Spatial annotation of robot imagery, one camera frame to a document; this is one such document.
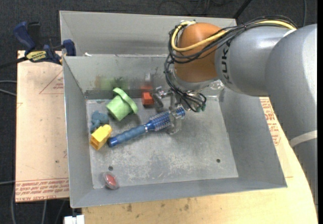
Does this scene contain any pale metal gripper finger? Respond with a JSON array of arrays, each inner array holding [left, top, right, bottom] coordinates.
[[167, 106, 183, 136], [154, 97, 166, 114]]

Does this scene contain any red-orange small block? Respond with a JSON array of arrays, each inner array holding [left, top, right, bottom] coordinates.
[[141, 91, 155, 108]]

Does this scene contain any blue hairbrush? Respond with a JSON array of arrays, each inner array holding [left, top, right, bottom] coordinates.
[[107, 106, 187, 148]]

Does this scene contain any light green plastic cup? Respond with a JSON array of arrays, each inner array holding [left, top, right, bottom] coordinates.
[[105, 87, 139, 122]]

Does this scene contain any grey metal bin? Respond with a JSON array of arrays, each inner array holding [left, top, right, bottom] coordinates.
[[59, 10, 288, 209]]

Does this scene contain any blue-grey toy animal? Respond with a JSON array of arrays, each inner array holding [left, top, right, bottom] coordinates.
[[90, 110, 110, 133]]

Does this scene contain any yellow toy block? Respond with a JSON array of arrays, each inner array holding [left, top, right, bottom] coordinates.
[[89, 124, 113, 151]]

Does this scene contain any red disc in clear case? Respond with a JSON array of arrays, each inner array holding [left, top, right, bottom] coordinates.
[[101, 171, 120, 191]]

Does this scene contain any brown cardboard board red print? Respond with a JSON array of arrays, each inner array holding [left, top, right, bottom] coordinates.
[[15, 50, 294, 203]]

